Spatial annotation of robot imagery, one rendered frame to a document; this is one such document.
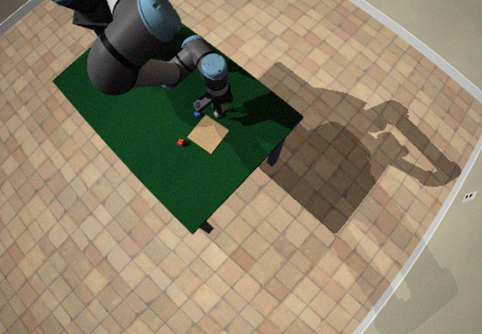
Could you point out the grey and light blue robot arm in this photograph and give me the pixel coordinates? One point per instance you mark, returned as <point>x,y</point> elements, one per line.
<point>140,28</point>

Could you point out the peach flat mat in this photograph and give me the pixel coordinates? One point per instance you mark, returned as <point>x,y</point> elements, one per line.
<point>208,134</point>

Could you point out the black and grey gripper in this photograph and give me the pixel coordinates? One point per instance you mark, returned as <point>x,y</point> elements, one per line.
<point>219,106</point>

